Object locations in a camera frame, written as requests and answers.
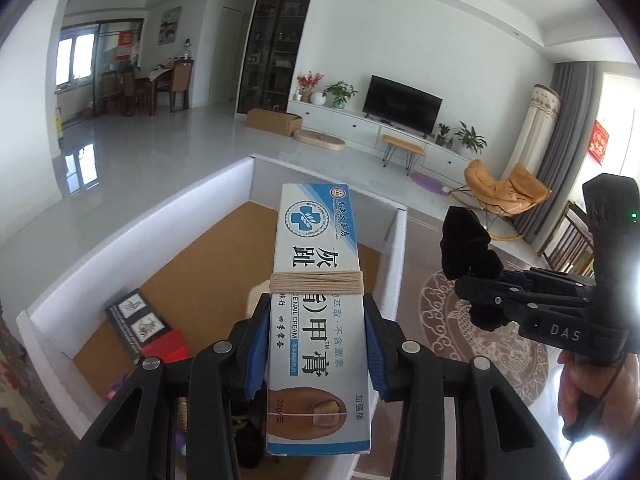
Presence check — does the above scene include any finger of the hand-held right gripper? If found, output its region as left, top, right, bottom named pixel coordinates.
left=454, top=275, right=599, bottom=331
left=500, top=267, right=596, bottom=291

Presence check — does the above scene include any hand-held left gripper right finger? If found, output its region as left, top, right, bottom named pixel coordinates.
left=362, top=292, right=556, bottom=480

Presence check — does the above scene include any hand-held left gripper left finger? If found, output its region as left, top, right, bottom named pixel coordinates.
left=75, top=292, right=271, bottom=480

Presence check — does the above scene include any black fluffy sock bundle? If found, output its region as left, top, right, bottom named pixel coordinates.
left=440, top=206, right=506, bottom=331

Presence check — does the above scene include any red snack packet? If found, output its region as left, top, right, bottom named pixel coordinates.
left=142, top=330, right=193, bottom=363

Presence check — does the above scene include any black box with white pictures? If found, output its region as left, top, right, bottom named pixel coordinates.
left=105, top=288, right=173, bottom=363

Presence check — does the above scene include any blue white ointment box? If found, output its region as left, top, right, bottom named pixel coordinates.
left=266, top=182, right=373, bottom=457

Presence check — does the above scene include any white storage box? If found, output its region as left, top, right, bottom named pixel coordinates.
left=16, top=155, right=408, bottom=480

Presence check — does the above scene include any person's right hand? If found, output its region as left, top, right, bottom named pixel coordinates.
left=557, top=349, right=621, bottom=442

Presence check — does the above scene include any dark wooden chair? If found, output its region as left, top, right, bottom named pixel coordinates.
left=542, top=201, right=596, bottom=276

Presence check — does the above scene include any orange lounge chair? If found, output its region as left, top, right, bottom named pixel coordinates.
left=447, top=158, right=552, bottom=241

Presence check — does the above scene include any grey curtain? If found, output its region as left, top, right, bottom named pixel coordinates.
left=522, top=62, right=598, bottom=256

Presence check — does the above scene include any cream covered floor air conditioner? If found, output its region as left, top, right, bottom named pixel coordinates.
left=505, top=84, right=563, bottom=181

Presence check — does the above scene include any purple floor mat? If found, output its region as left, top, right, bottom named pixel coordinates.
left=409, top=171, right=446, bottom=195

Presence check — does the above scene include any leafy potted plant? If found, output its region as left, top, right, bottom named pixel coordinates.
left=452, top=120, right=487, bottom=156

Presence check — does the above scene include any wooden bench with metal legs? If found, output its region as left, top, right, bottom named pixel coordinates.
left=382, top=134, right=427, bottom=168

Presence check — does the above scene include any beige oval pet bed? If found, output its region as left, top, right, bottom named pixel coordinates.
left=292, top=129, right=347, bottom=153

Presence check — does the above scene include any black television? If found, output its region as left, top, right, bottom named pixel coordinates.
left=362, top=75, right=443, bottom=136

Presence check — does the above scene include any brown cardboard box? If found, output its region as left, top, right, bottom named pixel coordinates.
left=245, top=108, right=303, bottom=137

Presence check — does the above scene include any patterned rug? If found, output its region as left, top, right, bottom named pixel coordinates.
left=0, top=340, right=76, bottom=480

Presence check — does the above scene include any white television cabinet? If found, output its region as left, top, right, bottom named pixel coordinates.
left=287, top=99, right=473, bottom=173

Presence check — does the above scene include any green potted plant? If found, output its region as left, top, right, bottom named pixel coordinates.
left=322, top=80, right=358, bottom=110

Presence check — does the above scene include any red flower plant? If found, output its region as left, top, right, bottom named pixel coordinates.
left=296, top=71, right=326, bottom=106

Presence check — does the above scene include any dining table with chairs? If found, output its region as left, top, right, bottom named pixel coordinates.
left=100, top=57, right=195, bottom=117

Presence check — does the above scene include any white door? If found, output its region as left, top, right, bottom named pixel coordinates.
left=220, top=6, right=246, bottom=106

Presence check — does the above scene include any dark glass display cabinet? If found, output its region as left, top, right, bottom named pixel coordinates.
left=235, top=0, right=318, bottom=116

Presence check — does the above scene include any red window poster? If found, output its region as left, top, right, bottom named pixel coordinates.
left=116, top=31, right=136, bottom=63

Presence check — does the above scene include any red wall hanging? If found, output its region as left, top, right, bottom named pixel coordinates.
left=589, top=121, right=610, bottom=165

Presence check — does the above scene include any framed wall painting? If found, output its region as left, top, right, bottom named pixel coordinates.
left=158, top=6, right=182, bottom=46

